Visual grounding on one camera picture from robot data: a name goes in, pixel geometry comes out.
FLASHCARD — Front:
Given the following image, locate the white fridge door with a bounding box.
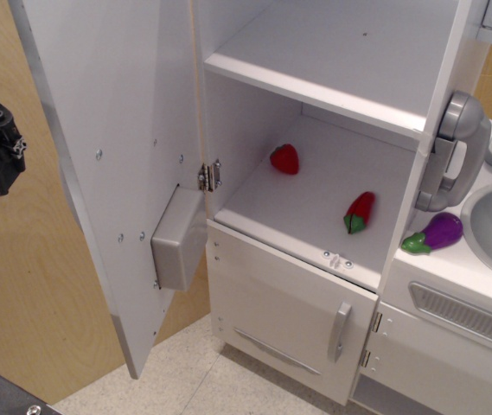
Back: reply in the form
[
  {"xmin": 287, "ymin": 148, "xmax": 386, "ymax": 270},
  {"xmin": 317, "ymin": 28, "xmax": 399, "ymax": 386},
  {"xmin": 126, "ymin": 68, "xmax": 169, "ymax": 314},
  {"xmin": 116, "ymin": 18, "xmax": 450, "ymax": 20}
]
[{"xmin": 10, "ymin": 1, "xmax": 201, "ymax": 378}]

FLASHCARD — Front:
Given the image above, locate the white toy fridge cabinet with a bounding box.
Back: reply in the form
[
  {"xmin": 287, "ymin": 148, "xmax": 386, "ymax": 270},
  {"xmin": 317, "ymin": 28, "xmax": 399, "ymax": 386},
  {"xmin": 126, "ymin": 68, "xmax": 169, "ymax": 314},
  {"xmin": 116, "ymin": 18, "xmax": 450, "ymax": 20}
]
[{"xmin": 193, "ymin": 0, "xmax": 489, "ymax": 407}]

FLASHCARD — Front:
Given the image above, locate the grey ice dispenser box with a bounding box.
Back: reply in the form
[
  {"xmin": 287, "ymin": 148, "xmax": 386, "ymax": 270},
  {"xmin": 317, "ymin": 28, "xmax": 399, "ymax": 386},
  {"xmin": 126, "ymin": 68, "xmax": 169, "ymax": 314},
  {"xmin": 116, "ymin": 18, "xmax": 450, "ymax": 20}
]
[{"xmin": 150, "ymin": 187, "xmax": 208, "ymax": 291}]

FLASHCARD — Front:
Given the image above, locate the metal door hinge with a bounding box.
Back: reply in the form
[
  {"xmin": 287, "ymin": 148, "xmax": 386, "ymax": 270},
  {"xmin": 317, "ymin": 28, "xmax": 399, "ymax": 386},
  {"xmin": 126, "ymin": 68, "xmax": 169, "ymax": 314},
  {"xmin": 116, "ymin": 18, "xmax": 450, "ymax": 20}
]
[{"xmin": 197, "ymin": 159, "xmax": 222, "ymax": 193}]

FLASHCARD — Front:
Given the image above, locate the red toy strawberry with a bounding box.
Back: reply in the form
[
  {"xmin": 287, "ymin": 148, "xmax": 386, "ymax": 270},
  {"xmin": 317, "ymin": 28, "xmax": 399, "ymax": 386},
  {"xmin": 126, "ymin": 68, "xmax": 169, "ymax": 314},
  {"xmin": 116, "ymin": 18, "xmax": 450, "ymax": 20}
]
[{"xmin": 270, "ymin": 144, "xmax": 299, "ymax": 175}]

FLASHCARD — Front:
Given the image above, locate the white magnetic door catch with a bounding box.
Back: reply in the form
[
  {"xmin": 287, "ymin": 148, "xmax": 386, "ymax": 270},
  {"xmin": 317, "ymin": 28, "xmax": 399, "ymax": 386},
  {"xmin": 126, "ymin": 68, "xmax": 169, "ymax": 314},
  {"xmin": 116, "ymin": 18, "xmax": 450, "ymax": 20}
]
[{"xmin": 322, "ymin": 251, "xmax": 354, "ymax": 270}]

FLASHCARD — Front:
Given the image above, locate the white lower freezer door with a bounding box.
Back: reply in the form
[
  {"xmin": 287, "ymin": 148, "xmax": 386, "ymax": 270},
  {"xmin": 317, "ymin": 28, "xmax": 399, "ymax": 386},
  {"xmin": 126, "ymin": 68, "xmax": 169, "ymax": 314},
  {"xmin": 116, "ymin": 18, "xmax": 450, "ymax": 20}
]
[{"xmin": 207, "ymin": 221, "xmax": 377, "ymax": 405}]

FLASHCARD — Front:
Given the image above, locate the red toy chili pepper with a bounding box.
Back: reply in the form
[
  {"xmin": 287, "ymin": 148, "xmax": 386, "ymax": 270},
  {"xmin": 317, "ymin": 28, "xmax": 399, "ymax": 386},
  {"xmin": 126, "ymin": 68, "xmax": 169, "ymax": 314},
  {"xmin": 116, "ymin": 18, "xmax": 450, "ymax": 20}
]
[{"xmin": 343, "ymin": 191, "xmax": 376, "ymax": 234}]

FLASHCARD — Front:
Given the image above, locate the purple toy eggplant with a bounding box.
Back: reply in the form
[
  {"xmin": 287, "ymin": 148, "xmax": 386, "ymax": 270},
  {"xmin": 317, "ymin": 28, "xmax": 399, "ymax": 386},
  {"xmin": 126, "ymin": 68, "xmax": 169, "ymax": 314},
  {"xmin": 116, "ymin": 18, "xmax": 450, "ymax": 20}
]
[{"xmin": 400, "ymin": 212, "xmax": 463, "ymax": 254}]

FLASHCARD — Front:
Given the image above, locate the grey toy telephone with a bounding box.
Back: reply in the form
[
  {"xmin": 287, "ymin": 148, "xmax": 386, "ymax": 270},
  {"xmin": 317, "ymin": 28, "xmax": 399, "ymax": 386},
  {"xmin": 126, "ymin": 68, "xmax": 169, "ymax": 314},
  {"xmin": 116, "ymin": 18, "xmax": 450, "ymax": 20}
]
[{"xmin": 415, "ymin": 91, "xmax": 492, "ymax": 212}]

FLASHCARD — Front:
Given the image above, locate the white oven cabinet door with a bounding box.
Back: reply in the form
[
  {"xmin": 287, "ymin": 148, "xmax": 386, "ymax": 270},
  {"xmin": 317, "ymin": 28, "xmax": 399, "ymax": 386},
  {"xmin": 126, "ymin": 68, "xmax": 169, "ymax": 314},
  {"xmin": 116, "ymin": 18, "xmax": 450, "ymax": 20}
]
[{"xmin": 352, "ymin": 303, "xmax": 492, "ymax": 414}]

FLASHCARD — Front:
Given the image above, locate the grey vent grille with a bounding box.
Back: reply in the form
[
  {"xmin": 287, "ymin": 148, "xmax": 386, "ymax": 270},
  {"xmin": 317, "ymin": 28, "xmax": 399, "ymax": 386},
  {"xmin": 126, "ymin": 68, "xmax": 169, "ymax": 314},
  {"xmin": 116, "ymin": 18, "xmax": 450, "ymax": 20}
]
[{"xmin": 408, "ymin": 282, "xmax": 492, "ymax": 341}]

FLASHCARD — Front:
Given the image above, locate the grey lower door handle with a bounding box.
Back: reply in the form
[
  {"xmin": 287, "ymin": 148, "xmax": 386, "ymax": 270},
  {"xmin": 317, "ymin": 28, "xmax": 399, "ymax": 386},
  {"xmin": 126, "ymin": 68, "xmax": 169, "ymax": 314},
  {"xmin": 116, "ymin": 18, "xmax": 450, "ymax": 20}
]
[{"xmin": 327, "ymin": 302, "xmax": 352, "ymax": 363}]

